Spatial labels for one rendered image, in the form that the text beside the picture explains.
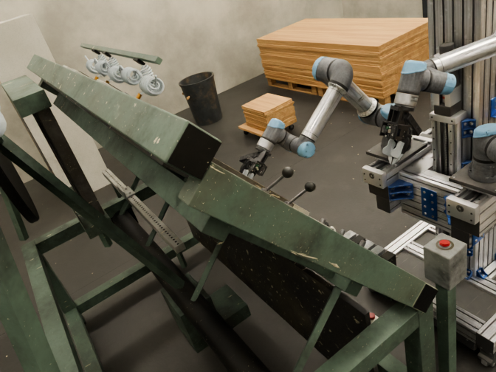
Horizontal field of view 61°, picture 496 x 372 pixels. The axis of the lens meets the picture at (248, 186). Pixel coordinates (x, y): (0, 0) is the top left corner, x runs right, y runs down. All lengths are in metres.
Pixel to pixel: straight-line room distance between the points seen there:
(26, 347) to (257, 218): 0.56
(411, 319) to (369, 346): 0.21
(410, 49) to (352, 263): 4.43
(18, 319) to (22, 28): 4.37
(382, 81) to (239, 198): 4.44
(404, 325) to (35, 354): 1.30
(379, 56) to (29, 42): 3.76
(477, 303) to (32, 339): 2.23
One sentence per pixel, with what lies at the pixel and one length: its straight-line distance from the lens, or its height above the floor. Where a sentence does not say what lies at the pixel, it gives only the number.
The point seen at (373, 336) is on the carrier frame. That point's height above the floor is 0.79.
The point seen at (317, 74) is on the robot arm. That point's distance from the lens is 2.11.
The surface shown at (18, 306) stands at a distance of 0.95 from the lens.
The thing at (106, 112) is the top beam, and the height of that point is 1.85.
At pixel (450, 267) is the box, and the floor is 0.88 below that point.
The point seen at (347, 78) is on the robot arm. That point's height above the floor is 1.53.
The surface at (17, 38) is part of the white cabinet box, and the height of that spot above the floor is 1.88.
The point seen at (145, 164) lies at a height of 1.63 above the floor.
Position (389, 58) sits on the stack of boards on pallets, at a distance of 5.33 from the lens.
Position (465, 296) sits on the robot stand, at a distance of 2.71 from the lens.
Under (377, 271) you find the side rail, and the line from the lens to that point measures 1.50.
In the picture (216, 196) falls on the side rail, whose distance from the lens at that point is 0.96.
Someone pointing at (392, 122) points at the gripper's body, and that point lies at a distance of 1.56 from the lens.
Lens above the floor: 2.18
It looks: 30 degrees down
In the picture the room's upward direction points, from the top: 17 degrees counter-clockwise
